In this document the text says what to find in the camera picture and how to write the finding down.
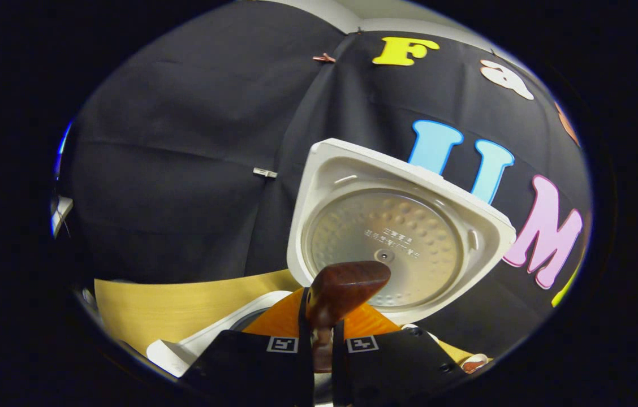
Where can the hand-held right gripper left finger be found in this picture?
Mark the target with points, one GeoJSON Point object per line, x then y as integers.
{"type": "Point", "coordinates": [305, 350]}

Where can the red meat slice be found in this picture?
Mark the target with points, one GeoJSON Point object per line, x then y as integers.
{"type": "Point", "coordinates": [474, 366]}

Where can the copper cloth clip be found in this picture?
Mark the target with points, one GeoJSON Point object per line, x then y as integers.
{"type": "Point", "coordinates": [324, 57]}

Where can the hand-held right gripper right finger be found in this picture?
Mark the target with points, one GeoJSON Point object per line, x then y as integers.
{"type": "Point", "coordinates": [337, 362]}

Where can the black backdrop cloth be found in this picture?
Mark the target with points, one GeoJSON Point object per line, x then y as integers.
{"type": "Point", "coordinates": [183, 141]}

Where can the silver cloth clip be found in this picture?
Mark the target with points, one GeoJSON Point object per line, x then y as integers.
{"type": "Point", "coordinates": [264, 172]}

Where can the brown wooden spoon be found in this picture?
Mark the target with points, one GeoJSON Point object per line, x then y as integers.
{"type": "Point", "coordinates": [341, 285]}

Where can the white rice cooker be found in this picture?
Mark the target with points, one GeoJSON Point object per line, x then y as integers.
{"type": "Point", "coordinates": [387, 237]}

